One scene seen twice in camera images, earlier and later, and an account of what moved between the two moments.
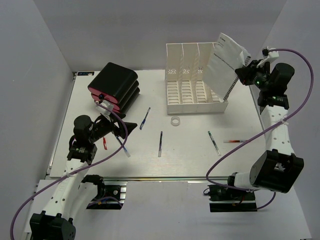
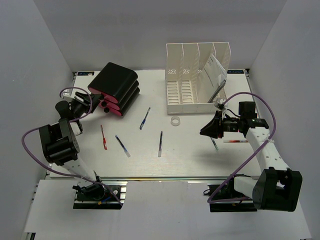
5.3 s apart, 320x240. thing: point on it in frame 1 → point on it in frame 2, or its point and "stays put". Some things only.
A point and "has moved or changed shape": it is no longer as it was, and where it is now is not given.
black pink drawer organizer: (114, 83) stays put
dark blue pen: (160, 150) stays put
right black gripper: (244, 74) → (211, 129)
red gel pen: (104, 143) stays put
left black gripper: (121, 132) → (96, 97)
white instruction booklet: (220, 72) has moved or changed shape
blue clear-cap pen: (125, 149) stays put
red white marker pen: (234, 141) stays put
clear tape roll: (175, 117) stays put
